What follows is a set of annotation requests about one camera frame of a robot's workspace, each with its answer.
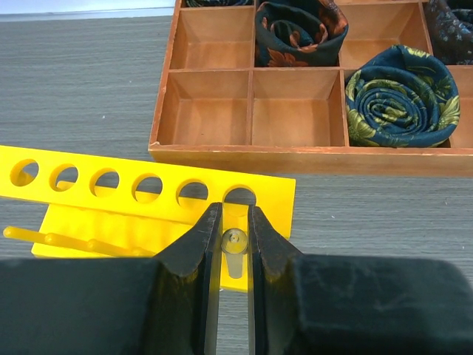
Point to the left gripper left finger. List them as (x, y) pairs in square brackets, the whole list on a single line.
[(184, 303)]

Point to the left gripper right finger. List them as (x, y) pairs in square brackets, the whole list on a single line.
[(273, 306)]

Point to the clear test tube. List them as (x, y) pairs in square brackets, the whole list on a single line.
[(234, 245)]

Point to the yellow test tube rack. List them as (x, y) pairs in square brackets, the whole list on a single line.
[(112, 207)]

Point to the wooden compartment tray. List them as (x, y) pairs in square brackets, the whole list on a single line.
[(216, 108)]

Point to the rolled tie orange pattern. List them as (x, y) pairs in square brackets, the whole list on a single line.
[(298, 33)]

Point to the rolled tie top left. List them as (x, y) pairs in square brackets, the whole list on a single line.
[(217, 3)]

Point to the rolled tie blue pattern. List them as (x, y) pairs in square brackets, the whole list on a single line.
[(450, 29)]

